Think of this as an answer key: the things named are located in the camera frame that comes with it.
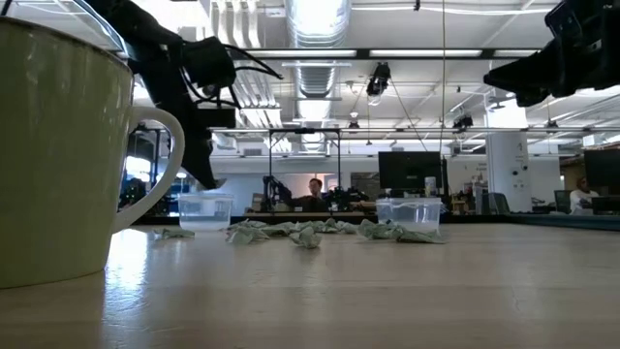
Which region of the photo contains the green printed packet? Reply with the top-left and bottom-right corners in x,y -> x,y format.
394,228 -> 448,245
226,227 -> 270,245
153,227 -> 197,240
309,217 -> 359,236
357,218 -> 403,240

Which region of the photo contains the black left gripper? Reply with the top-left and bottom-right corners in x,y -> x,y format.
138,36 -> 238,191

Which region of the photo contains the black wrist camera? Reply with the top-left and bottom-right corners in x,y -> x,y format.
197,106 -> 237,130
543,0 -> 585,43

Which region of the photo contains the black background station frame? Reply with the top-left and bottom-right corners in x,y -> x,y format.
266,127 -> 342,213

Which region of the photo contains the dark office chair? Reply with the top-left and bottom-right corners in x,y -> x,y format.
483,191 -> 512,216

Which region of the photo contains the clear plastic bin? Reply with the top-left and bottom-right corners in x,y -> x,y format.
375,196 -> 444,234
176,192 -> 235,233

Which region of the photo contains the long ceiling light bar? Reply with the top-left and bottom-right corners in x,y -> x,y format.
232,47 -> 542,61

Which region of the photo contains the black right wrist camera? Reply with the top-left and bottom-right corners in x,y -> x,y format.
543,0 -> 585,43

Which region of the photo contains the black metal table frame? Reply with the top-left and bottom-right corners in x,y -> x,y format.
118,211 -> 620,232

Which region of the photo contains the black hanging overhead camera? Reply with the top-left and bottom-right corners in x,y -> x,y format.
365,61 -> 392,106

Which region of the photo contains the clear plastic bag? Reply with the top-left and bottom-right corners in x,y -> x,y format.
289,226 -> 324,250
261,220 -> 311,237

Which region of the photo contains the white measuring cup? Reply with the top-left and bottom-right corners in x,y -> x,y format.
0,16 -> 187,291

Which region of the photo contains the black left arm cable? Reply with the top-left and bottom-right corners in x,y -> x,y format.
226,44 -> 285,81

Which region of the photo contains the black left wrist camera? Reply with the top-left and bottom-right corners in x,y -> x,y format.
197,106 -> 237,130

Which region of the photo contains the white round column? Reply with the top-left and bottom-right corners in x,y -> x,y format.
484,103 -> 533,213

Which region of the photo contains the person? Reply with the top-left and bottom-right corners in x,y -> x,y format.
569,175 -> 601,216
290,176 -> 331,213

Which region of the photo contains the silver ceiling duct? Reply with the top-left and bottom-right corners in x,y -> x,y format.
284,0 -> 353,152

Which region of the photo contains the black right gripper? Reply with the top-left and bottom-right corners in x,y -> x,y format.
483,0 -> 620,109

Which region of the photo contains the black computer monitor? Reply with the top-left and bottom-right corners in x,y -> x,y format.
582,148 -> 620,188
377,150 -> 445,192

